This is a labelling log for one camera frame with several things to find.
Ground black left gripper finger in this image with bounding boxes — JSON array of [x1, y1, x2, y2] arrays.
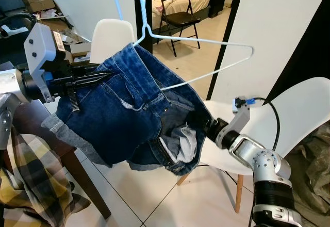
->
[[77, 71, 115, 81], [75, 76, 111, 88]]

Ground blue denim shorts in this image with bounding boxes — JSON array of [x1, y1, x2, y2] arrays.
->
[[41, 42, 217, 176]]

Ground white wire hanger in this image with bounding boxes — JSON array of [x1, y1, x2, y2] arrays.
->
[[113, 0, 255, 91]]

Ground yellow grey plaid shirt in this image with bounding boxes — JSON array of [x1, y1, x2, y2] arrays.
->
[[0, 126, 91, 227]]

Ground open cardboard box white flaps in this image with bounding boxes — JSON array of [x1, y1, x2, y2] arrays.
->
[[52, 23, 93, 57]]

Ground white plastic shell chair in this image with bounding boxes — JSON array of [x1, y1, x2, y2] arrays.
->
[[178, 76, 330, 213], [90, 19, 137, 65]]

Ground black folding chair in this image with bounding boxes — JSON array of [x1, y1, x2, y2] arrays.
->
[[157, 0, 203, 57]]

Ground olive green cloth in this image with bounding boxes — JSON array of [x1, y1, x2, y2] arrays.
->
[[281, 119, 330, 227]]

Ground cream bed with floral pillow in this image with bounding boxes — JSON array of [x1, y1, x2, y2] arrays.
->
[[151, 0, 212, 21]]

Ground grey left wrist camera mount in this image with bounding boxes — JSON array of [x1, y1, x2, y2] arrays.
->
[[23, 23, 68, 104]]

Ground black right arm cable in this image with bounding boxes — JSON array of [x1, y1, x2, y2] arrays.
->
[[245, 97, 281, 153]]

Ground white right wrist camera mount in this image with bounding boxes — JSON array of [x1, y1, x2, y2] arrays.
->
[[229, 97, 253, 135]]

